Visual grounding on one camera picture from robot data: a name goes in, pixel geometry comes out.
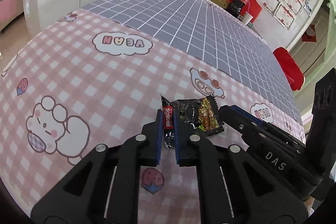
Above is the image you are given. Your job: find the grey grid tablecloth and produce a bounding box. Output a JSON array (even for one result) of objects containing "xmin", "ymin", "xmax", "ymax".
[{"xmin": 84, "ymin": 0, "xmax": 301, "ymax": 122}]

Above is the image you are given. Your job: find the white paper cup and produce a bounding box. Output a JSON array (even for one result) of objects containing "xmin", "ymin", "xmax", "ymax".
[{"xmin": 241, "ymin": 12, "xmax": 253, "ymax": 25}]

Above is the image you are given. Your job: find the black red snack wrapper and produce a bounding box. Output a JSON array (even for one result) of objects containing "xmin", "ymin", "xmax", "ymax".
[{"xmin": 161, "ymin": 95, "xmax": 225, "ymax": 148}]

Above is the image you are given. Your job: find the red chair cover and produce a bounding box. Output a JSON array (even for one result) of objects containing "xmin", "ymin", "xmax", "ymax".
[{"xmin": 273, "ymin": 47, "xmax": 305, "ymax": 91}]

